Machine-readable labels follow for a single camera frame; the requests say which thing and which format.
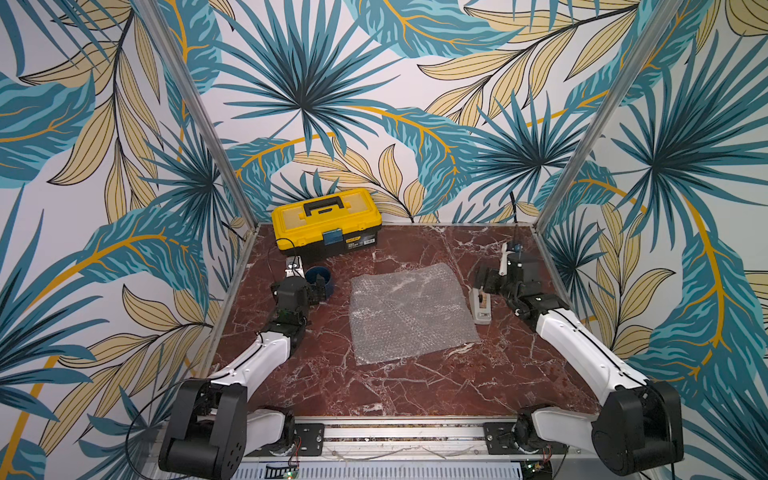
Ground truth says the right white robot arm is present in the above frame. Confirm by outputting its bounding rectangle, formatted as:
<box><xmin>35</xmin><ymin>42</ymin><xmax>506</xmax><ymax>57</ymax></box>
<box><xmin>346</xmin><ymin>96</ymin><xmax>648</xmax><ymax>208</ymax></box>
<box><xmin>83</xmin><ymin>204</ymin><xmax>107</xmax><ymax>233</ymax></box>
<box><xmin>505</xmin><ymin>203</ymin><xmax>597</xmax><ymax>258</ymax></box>
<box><xmin>471</xmin><ymin>251</ymin><xmax>684</xmax><ymax>476</ymax></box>

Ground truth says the yellow black toolbox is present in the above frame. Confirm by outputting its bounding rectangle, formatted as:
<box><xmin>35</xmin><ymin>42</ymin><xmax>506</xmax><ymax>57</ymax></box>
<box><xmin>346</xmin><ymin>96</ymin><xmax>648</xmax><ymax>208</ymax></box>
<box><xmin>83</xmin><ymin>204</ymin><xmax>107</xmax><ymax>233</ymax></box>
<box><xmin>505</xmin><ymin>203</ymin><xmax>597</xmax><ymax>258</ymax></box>
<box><xmin>271</xmin><ymin>188</ymin><xmax>382</xmax><ymax>262</ymax></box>

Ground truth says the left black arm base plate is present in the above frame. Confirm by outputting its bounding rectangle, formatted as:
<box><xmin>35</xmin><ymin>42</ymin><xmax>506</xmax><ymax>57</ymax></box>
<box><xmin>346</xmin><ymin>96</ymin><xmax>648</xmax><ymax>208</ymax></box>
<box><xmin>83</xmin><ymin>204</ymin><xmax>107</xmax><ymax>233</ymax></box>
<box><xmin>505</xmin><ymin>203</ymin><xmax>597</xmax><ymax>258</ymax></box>
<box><xmin>246</xmin><ymin>423</ymin><xmax>325</xmax><ymax>458</ymax></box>

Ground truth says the clear bubble wrap sheet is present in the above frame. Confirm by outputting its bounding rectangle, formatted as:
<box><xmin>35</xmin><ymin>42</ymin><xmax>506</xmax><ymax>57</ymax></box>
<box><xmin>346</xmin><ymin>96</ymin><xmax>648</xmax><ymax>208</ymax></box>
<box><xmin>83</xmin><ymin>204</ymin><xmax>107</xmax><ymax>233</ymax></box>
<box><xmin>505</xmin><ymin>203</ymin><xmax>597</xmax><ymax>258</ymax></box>
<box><xmin>349</xmin><ymin>263</ymin><xmax>480</xmax><ymax>365</ymax></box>

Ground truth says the dark blue mug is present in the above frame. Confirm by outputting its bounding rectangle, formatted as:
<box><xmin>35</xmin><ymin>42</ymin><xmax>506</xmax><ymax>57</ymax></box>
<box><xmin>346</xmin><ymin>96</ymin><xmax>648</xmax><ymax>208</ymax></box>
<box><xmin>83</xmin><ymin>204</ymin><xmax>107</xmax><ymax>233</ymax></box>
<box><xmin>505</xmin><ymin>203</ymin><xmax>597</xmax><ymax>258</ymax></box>
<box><xmin>305</xmin><ymin>266</ymin><xmax>335</xmax><ymax>301</ymax></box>

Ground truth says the white tape dispenser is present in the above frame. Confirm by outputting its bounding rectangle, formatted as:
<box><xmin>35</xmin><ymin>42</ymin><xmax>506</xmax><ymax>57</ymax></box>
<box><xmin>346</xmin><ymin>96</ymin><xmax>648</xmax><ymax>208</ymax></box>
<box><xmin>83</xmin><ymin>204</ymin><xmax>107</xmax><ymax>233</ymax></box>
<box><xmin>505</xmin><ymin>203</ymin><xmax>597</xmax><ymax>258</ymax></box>
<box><xmin>469</xmin><ymin>288</ymin><xmax>492</xmax><ymax>326</ymax></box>

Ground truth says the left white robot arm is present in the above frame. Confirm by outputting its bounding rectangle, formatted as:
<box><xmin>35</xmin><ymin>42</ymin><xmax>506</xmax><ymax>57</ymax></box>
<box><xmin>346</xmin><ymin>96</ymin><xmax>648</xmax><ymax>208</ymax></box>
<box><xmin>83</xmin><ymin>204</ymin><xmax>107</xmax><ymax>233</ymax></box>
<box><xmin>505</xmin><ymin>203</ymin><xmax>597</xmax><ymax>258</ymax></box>
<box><xmin>158</xmin><ymin>276</ymin><xmax>329</xmax><ymax>479</ymax></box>

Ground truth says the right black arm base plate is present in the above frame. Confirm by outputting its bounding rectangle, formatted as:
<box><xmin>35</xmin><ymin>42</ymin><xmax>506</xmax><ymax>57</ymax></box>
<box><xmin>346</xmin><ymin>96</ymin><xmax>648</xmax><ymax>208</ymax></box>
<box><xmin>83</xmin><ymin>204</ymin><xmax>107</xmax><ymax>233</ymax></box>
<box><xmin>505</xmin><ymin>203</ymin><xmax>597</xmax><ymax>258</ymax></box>
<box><xmin>482</xmin><ymin>421</ymin><xmax>568</xmax><ymax>455</ymax></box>

